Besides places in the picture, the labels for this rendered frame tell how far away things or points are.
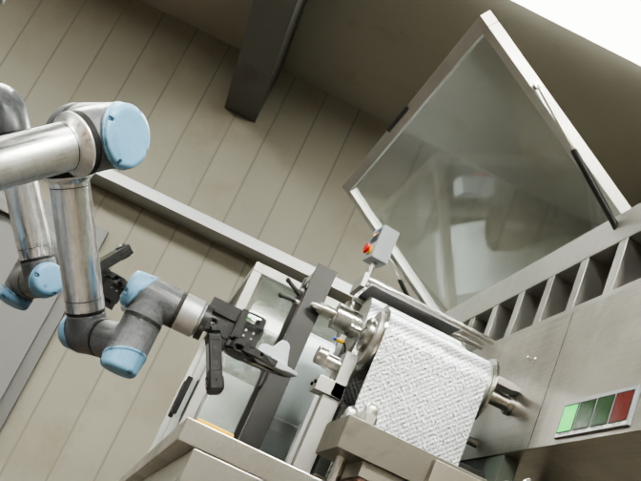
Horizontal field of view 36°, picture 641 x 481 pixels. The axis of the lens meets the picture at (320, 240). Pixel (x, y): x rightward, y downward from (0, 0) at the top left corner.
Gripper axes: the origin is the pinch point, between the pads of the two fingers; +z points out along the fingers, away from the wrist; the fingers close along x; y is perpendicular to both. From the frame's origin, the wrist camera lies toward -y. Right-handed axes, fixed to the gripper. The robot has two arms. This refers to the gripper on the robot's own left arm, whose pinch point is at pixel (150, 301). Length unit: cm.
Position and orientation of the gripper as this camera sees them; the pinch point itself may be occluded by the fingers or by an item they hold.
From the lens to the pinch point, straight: 247.4
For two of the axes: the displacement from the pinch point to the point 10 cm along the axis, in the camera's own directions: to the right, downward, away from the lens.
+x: 5.2, 0.4, -8.5
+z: 7.2, 5.2, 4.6
